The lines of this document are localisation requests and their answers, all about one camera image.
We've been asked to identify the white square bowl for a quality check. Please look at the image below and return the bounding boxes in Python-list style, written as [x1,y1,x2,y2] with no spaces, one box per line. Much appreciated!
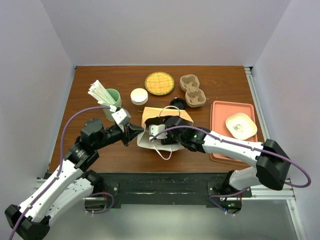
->
[225,112,258,140]

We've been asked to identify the white wrapped straws bundle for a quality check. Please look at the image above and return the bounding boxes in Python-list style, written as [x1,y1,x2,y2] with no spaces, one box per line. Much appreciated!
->
[87,80,116,105]

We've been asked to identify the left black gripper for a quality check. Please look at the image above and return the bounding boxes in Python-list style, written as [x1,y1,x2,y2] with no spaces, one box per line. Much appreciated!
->
[94,120,144,150]

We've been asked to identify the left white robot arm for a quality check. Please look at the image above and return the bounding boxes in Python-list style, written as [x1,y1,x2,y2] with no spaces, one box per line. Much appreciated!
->
[4,119,144,240]

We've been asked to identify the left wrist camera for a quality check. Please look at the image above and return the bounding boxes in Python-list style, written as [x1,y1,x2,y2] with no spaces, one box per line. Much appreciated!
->
[112,107,131,131]

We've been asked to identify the yellow woven coaster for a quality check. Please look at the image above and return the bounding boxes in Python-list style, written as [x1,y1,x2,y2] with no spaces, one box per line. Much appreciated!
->
[144,72,175,96]

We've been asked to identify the cardboard cup carrier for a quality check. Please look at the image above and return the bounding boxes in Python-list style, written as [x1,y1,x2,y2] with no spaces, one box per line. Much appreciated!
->
[179,74,207,108]

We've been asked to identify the green straw holder cup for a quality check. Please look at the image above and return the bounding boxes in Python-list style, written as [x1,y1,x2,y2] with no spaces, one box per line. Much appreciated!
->
[100,88,122,122]

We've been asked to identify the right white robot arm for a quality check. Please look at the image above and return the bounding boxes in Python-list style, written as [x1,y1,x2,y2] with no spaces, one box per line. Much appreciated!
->
[163,116,291,197]

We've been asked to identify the brown paper bag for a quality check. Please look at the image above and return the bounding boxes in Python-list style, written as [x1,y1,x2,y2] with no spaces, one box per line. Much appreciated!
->
[137,106,194,161]

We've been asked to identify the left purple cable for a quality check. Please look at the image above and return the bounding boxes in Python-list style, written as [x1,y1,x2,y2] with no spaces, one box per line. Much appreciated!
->
[8,105,116,240]

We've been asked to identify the stack of black lids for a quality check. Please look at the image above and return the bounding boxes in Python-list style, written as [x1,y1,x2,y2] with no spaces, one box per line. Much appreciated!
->
[170,98,187,110]

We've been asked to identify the pink plastic tray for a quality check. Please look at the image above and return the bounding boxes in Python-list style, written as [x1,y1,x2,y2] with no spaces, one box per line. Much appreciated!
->
[209,100,258,166]

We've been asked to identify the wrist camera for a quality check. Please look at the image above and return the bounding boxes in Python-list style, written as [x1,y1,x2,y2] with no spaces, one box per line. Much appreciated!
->
[148,124,168,142]
[112,107,131,131]

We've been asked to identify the stack of paper cups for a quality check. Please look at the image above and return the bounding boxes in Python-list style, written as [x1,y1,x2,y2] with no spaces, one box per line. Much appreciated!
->
[130,88,149,112]

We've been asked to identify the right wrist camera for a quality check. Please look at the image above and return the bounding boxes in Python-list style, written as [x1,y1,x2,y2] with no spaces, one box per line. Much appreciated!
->
[148,124,168,142]

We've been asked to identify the aluminium frame rail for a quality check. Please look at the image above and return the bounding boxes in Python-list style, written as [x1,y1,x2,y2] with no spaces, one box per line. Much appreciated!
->
[47,180,307,240]

